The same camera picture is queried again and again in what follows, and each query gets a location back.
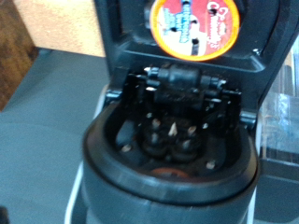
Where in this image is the black Keurig coffee machine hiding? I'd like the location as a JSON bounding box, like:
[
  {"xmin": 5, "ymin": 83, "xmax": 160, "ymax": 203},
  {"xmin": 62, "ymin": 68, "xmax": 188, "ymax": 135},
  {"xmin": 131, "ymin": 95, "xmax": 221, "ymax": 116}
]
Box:
[{"xmin": 64, "ymin": 0, "xmax": 299, "ymax": 224}]

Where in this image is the orange-lidded coffee pod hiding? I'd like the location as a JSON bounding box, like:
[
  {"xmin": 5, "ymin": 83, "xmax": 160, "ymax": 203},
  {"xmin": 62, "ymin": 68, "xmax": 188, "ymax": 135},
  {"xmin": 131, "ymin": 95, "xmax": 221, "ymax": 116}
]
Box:
[{"xmin": 149, "ymin": 0, "xmax": 241, "ymax": 63}]

